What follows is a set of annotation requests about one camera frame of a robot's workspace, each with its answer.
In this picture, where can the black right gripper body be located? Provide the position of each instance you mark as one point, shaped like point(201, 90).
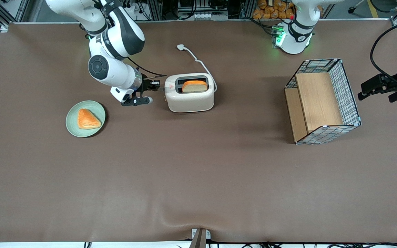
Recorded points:
point(146, 84)

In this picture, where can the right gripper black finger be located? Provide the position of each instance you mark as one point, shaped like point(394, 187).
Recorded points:
point(152, 83)
point(153, 89)

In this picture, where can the cream white toaster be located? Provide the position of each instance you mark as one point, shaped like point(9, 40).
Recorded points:
point(190, 101)

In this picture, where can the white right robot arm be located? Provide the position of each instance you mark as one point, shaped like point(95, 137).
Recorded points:
point(115, 74)

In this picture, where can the toast bread slice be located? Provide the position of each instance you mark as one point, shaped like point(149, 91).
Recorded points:
point(195, 86)

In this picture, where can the orange triangular pastry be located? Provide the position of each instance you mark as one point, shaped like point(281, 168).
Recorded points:
point(86, 120)

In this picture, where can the pale green round plate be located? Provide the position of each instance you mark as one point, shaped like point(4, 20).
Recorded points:
point(72, 124)

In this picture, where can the white socket strip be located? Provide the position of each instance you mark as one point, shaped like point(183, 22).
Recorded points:
point(202, 16)

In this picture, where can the bag of bread rolls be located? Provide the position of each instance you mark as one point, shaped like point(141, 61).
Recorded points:
point(271, 12)

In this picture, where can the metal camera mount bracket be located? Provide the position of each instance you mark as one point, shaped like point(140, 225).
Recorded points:
point(200, 239)

